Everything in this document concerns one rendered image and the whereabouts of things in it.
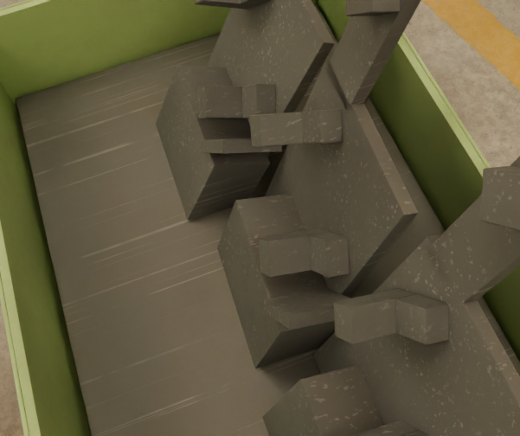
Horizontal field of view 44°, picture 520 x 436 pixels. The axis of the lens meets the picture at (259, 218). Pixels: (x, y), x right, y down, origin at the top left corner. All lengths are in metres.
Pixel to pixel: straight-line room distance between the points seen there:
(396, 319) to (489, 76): 1.51
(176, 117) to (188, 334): 0.22
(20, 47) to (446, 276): 0.53
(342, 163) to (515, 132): 1.34
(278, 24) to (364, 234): 0.22
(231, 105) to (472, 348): 0.32
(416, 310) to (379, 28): 0.19
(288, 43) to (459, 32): 1.45
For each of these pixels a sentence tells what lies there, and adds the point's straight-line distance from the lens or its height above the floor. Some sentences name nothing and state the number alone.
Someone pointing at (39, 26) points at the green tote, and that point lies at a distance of 0.76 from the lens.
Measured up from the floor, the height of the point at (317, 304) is 0.95.
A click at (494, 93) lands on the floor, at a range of 1.89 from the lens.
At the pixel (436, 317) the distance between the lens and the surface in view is 0.44.
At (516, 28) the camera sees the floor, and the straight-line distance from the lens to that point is 2.06.
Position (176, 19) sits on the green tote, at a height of 0.88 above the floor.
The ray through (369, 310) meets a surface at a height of 1.02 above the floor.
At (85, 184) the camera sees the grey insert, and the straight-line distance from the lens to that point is 0.72.
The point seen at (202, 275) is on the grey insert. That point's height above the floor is 0.85.
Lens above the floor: 1.43
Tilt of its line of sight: 62 degrees down
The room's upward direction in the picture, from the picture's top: 9 degrees counter-clockwise
